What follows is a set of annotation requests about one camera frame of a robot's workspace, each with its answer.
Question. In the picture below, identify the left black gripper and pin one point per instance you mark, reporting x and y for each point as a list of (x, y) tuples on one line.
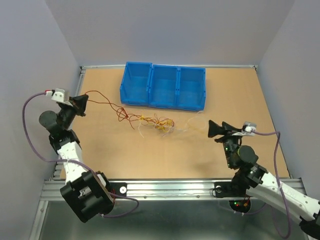
[(80, 102)]

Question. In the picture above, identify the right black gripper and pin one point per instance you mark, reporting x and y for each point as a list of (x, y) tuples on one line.
[(214, 130)]

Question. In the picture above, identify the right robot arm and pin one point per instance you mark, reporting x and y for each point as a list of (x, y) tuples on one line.
[(253, 180)]

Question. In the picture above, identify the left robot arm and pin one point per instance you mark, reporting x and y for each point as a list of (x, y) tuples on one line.
[(87, 192)]

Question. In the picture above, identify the left blue bin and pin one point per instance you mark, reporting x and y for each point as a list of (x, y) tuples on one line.
[(134, 87)]

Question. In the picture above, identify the blue bin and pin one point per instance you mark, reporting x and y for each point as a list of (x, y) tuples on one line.
[(191, 89), (162, 86), (134, 87)]

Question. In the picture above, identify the right blue bin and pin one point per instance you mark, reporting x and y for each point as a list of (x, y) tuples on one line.
[(191, 89)]

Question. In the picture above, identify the middle blue bin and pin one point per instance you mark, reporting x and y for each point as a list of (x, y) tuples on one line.
[(162, 86)]

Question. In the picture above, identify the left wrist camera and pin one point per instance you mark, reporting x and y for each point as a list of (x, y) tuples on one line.
[(60, 95)]

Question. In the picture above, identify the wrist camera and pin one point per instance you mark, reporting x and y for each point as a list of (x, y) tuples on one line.
[(248, 129), (60, 95)]

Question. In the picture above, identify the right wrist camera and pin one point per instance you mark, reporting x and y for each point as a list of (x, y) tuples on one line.
[(248, 129)]

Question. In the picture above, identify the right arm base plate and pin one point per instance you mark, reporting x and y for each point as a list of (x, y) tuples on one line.
[(226, 189)]

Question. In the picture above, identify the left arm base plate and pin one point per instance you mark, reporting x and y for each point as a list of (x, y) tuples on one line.
[(120, 190)]

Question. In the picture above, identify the aluminium front rail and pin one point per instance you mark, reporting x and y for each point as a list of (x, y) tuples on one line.
[(161, 189)]

